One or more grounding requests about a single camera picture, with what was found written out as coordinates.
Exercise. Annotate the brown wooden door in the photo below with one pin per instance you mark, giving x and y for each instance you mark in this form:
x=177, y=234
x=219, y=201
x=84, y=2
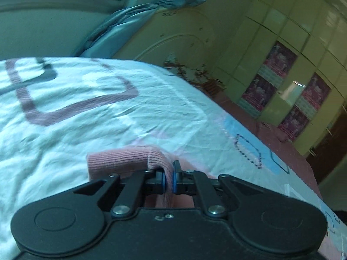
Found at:
x=330, y=151

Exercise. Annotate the pink wall poster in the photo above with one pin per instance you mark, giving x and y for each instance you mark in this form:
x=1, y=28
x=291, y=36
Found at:
x=257, y=92
x=280, y=59
x=294, y=123
x=314, y=92

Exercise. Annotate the brown striped pillow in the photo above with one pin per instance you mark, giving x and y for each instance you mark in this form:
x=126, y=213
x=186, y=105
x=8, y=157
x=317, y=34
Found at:
x=215, y=85

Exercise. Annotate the cream bed headboard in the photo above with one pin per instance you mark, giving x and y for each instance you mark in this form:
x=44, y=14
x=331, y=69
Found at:
x=176, y=24

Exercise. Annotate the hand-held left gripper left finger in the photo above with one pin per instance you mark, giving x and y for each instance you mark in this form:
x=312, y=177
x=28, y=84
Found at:
x=163, y=180

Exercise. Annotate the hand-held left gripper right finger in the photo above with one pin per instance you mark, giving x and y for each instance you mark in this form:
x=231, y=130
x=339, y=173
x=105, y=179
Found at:
x=174, y=176

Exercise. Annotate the blue curtain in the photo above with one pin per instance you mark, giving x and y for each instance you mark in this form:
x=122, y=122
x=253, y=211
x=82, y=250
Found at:
x=122, y=24

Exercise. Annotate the white floral pillow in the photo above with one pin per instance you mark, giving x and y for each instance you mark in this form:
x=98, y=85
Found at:
x=187, y=69

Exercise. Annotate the cream wardrobe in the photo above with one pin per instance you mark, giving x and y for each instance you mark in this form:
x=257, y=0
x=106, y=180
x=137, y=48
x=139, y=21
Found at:
x=271, y=19

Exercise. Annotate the white patterned blanket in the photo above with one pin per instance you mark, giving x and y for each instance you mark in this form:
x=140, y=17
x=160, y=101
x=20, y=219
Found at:
x=81, y=130

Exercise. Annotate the pink knit sweater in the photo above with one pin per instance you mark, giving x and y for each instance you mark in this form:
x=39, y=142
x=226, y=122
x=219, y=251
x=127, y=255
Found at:
x=122, y=162

